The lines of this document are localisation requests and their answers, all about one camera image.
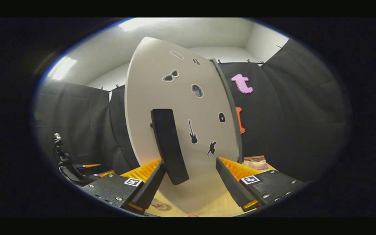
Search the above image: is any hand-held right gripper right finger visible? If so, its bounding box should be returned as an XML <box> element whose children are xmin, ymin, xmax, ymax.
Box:
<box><xmin>215</xmin><ymin>157</ymin><xmax>306</xmax><ymax>212</ymax></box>

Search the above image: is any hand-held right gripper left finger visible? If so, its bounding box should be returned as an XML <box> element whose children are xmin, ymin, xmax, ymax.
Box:
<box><xmin>81</xmin><ymin>158</ymin><xmax>166</xmax><ymax>215</ymax></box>

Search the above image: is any round patterned coaster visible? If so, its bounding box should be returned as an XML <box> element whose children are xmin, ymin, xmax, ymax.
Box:
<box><xmin>150</xmin><ymin>198</ymin><xmax>172</xmax><ymax>212</ymax></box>

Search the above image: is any black cabinet door handle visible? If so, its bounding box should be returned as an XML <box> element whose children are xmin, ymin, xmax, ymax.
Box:
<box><xmin>150</xmin><ymin>108</ymin><xmax>190</xmax><ymax>186</ymax></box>

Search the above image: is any dark grey cabinet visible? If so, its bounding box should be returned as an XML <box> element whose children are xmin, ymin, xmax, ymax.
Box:
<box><xmin>209</xmin><ymin>58</ymin><xmax>244</xmax><ymax>164</ymax></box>

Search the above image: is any beige cabinet door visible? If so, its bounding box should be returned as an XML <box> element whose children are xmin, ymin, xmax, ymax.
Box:
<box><xmin>124</xmin><ymin>36</ymin><xmax>241</xmax><ymax>215</ymax></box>

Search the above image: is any brown cover book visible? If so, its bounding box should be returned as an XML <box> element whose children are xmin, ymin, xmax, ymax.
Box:
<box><xmin>242</xmin><ymin>155</ymin><xmax>269</xmax><ymax>173</ymax></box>

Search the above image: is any long ceiling light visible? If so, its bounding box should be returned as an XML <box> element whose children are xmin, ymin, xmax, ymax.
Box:
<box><xmin>47</xmin><ymin>56</ymin><xmax>78</xmax><ymax>81</ymax></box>

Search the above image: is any black backdrop cloth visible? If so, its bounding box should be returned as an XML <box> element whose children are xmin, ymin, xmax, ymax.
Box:
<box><xmin>33</xmin><ymin>39</ymin><xmax>352</xmax><ymax>184</ymax></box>

